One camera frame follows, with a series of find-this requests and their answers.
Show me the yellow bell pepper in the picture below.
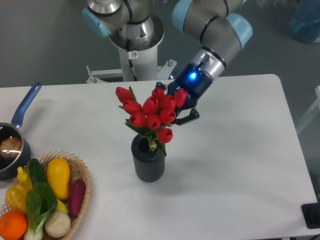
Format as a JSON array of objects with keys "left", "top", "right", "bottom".
[{"left": 5, "top": 183, "right": 27, "bottom": 213}]

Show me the blue handled saucepan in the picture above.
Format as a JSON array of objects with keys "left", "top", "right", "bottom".
[{"left": 0, "top": 82, "right": 42, "bottom": 181}]

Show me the yellow squash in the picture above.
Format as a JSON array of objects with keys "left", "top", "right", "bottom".
[{"left": 47, "top": 157, "right": 71, "bottom": 201}]

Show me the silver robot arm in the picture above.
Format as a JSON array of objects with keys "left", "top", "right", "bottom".
[{"left": 82, "top": 0, "right": 253, "bottom": 125}]

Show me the red tulip bouquet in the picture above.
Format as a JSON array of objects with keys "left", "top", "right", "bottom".
[{"left": 115, "top": 86, "right": 188, "bottom": 156}]

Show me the black device at table edge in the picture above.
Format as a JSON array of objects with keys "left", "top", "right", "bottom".
[{"left": 301, "top": 203, "right": 320, "bottom": 229}]

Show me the orange fruit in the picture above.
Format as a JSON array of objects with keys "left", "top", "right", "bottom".
[{"left": 0, "top": 211, "right": 28, "bottom": 240}]

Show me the bread roll in pan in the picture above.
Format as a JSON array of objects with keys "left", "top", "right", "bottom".
[{"left": 0, "top": 137, "right": 22, "bottom": 159}]

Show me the beige garlic bulb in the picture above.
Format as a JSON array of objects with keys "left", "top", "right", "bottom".
[{"left": 44, "top": 210, "right": 71, "bottom": 238}]

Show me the blue object in background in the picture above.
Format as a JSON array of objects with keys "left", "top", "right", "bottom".
[{"left": 289, "top": 0, "right": 320, "bottom": 44}]

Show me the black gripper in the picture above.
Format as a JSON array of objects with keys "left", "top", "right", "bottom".
[{"left": 155, "top": 63, "right": 213, "bottom": 125}]

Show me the dark green cucumber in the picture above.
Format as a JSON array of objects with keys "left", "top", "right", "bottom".
[{"left": 28, "top": 158, "right": 48, "bottom": 185}]

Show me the dark grey ribbed vase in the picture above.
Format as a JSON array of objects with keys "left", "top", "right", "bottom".
[{"left": 131, "top": 135, "right": 165, "bottom": 183}]

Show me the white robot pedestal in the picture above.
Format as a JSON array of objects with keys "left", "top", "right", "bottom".
[{"left": 86, "top": 46, "right": 177, "bottom": 84}]

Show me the green bok choy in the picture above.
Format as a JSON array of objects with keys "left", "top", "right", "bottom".
[{"left": 23, "top": 182, "right": 57, "bottom": 240}]

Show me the purple eggplant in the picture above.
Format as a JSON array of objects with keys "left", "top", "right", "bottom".
[{"left": 67, "top": 178, "right": 86, "bottom": 217}]

